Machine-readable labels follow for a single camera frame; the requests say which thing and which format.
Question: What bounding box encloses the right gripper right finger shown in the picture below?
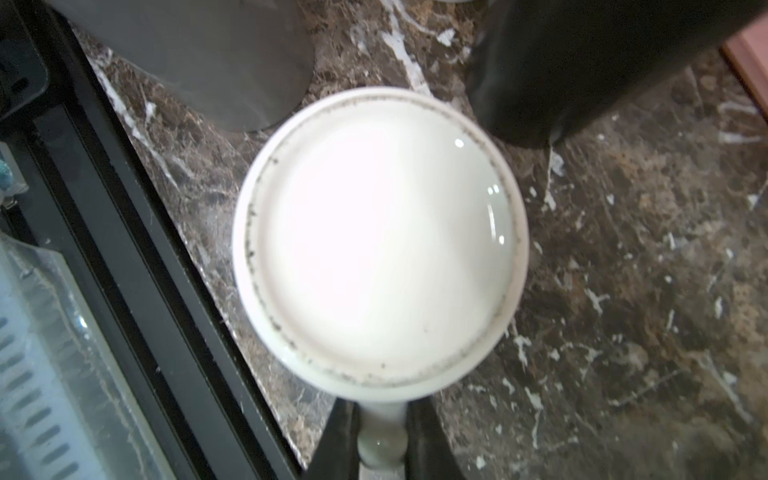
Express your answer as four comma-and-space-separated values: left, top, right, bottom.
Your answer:
405, 397, 465, 480

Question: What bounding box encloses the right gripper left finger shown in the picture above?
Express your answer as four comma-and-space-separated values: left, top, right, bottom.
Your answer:
302, 398, 360, 480

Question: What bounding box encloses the white mug front row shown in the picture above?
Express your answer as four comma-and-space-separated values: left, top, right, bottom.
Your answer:
232, 87, 529, 470

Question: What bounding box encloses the black mug white rim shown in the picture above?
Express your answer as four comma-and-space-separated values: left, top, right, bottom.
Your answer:
465, 0, 767, 148

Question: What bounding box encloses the dark grey mug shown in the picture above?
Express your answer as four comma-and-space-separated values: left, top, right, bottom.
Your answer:
51, 0, 315, 132

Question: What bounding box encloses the pink rectangular tray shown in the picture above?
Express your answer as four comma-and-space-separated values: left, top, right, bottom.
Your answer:
721, 31, 767, 118

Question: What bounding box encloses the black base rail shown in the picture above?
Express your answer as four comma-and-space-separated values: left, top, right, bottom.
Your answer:
1, 1, 301, 479

